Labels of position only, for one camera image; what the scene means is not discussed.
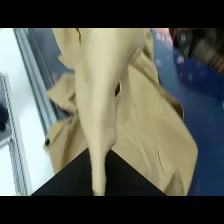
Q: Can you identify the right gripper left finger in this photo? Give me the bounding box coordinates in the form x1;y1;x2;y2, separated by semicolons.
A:
31;147;95;197

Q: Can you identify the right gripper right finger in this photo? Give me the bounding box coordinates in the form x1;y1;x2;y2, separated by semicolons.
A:
105;148;167;197

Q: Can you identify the beige trench coat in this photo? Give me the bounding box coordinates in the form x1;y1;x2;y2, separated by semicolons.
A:
44;28;200;197

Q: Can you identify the silver frame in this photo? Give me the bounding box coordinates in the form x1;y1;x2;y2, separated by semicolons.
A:
0;28;70;197

